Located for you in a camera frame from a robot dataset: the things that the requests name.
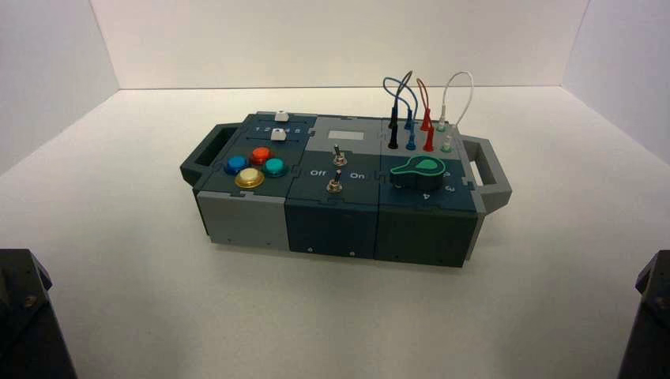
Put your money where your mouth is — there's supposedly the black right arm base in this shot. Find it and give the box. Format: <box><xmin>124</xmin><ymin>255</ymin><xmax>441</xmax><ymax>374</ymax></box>
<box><xmin>617</xmin><ymin>250</ymin><xmax>670</xmax><ymax>379</ymax></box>

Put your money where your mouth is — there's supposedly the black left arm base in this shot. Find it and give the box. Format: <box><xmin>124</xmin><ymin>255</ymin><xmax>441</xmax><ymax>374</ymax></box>
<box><xmin>0</xmin><ymin>249</ymin><xmax>78</xmax><ymax>379</ymax></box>

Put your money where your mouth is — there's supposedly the grey and teal task box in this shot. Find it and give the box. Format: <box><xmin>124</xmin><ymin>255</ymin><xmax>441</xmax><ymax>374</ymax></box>
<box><xmin>179</xmin><ymin>111</ymin><xmax>513</xmax><ymax>268</ymax></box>

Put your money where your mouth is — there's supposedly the teal push button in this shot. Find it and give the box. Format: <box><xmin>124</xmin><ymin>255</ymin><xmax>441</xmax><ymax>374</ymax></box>
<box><xmin>261</xmin><ymin>157</ymin><xmax>288</xmax><ymax>178</ymax></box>

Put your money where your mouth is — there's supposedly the red push button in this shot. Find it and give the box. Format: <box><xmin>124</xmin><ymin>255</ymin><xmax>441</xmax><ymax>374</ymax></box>
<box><xmin>248</xmin><ymin>146</ymin><xmax>274</xmax><ymax>167</ymax></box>

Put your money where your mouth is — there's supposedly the green rotary knob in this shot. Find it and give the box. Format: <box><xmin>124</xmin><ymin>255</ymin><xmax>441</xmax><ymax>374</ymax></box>
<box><xmin>389</xmin><ymin>155</ymin><xmax>447</xmax><ymax>192</ymax></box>

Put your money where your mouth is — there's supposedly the yellow push button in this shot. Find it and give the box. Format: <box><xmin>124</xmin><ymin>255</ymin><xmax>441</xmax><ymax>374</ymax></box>
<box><xmin>234</xmin><ymin>167</ymin><xmax>265</xmax><ymax>190</ymax></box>

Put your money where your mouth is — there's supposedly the blue push button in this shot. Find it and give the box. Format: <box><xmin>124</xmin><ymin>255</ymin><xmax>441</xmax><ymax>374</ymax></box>
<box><xmin>224</xmin><ymin>155</ymin><xmax>250</xmax><ymax>176</ymax></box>

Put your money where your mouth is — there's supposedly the red jumper cable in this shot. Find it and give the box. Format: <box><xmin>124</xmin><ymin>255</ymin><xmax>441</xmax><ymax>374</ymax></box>
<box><xmin>416</xmin><ymin>77</ymin><xmax>435</xmax><ymax>153</ymax></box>

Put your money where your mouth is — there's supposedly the white jumper cable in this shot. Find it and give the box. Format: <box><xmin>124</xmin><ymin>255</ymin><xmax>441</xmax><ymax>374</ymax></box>
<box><xmin>437</xmin><ymin>70</ymin><xmax>476</xmax><ymax>154</ymax></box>

